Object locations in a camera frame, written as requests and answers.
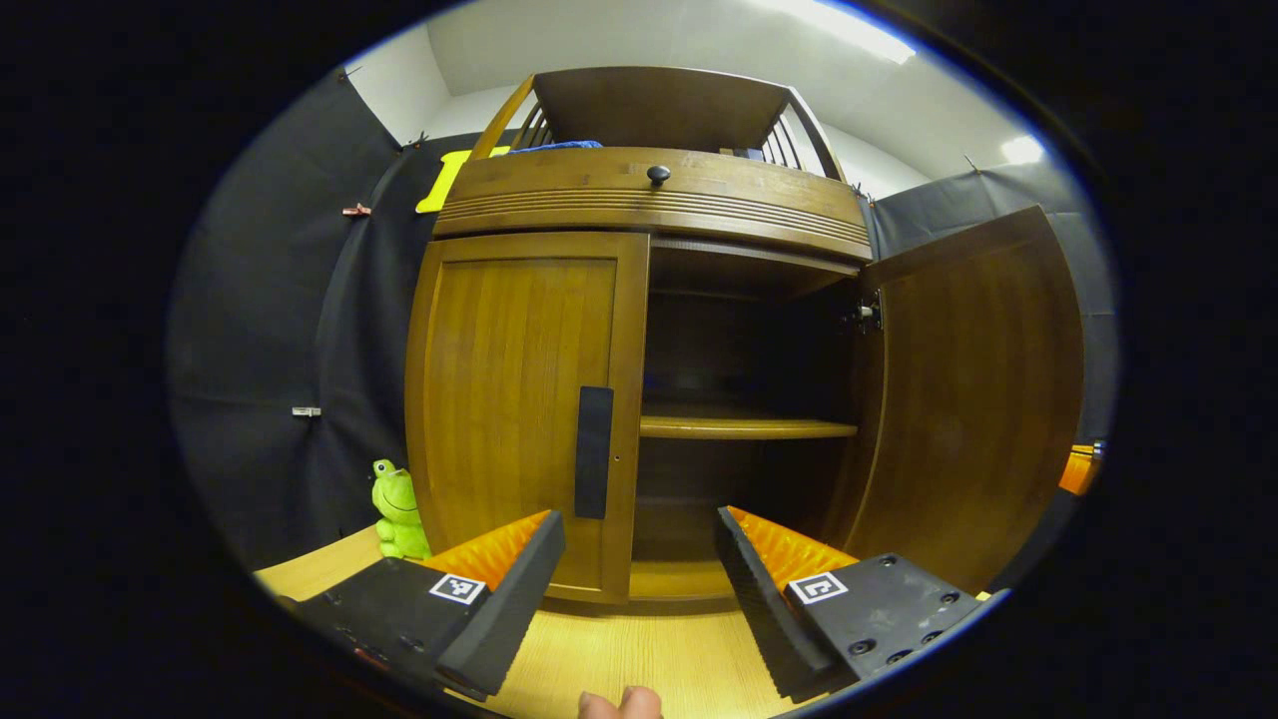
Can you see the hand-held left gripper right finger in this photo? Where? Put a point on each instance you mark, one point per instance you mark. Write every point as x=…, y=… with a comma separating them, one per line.
x=759, y=609

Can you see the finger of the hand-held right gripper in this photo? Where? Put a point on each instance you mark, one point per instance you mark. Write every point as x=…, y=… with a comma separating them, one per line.
x=1078, y=471

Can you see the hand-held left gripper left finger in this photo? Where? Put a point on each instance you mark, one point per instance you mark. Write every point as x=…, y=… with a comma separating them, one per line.
x=509, y=609

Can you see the wooden cabinet door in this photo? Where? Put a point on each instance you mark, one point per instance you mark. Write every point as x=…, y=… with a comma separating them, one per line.
x=509, y=399
x=978, y=399

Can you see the wooden double-door shoe cabinet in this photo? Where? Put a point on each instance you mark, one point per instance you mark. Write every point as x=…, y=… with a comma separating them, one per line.
x=659, y=105

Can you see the wooden inner cabinet shelf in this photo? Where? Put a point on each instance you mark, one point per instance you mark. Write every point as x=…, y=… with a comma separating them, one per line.
x=739, y=427

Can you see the metal door hinge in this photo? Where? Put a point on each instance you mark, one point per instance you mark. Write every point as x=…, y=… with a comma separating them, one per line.
x=867, y=315

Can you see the wooden cabinet drawer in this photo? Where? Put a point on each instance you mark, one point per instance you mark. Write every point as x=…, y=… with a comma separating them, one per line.
x=559, y=185

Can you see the small boxes on cabinet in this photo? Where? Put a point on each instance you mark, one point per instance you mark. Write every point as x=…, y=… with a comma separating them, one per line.
x=751, y=155

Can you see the green frog plush toy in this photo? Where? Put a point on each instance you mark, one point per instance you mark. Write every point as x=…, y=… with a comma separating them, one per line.
x=399, y=514

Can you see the small ceiling light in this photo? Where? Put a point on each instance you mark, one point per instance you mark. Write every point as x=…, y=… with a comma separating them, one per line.
x=1022, y=150

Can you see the black round drawer knob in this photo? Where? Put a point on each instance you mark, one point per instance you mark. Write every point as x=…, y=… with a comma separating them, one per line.
x=659, y=175

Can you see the blue cloth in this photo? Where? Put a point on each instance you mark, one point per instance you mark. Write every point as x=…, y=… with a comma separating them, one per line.
x=559, y=147

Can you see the long ceiling light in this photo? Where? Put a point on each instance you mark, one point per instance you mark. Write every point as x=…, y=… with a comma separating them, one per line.
x=849, y=25

